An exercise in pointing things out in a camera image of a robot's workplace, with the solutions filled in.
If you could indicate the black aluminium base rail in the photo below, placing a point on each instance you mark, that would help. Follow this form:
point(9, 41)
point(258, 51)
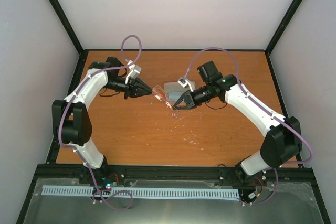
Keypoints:
point(223, 176)

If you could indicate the black enclosure frame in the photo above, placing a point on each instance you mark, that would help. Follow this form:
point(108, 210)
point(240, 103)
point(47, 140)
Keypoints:
point(299, 174)

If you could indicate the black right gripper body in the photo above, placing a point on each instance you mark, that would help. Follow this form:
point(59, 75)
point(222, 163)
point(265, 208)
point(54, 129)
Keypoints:
point(203, 97)

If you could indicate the light blue cable duct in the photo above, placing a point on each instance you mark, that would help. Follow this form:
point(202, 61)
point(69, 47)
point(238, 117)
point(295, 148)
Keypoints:
point(143, 193)

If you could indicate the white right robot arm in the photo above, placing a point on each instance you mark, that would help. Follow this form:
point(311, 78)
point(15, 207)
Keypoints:
point(281, 135)

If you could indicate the light blue cleaning cloth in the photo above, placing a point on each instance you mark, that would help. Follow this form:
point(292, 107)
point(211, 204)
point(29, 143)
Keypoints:
point(174, 96)

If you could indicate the pink sunglasses case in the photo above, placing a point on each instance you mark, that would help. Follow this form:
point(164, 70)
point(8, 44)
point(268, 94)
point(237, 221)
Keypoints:
point(174, 87)

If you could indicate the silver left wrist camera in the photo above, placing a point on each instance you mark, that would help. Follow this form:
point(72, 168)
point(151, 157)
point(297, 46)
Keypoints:
point(134, 71)

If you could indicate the orange sunglasses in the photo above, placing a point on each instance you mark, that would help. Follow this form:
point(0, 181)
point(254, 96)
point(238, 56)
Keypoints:
point(160, 95)

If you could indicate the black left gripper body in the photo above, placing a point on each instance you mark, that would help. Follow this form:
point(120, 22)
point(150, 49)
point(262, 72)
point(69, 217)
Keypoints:
point(111, 84)

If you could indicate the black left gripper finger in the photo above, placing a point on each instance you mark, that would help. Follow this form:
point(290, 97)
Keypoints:
point(140, 93)
point(139, 84)

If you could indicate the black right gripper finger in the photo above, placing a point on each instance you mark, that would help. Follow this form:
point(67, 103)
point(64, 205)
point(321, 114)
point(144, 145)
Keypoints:
point(184, 106)
point(185, 97)

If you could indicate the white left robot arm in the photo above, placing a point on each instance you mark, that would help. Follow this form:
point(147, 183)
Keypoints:
point(71, 122)

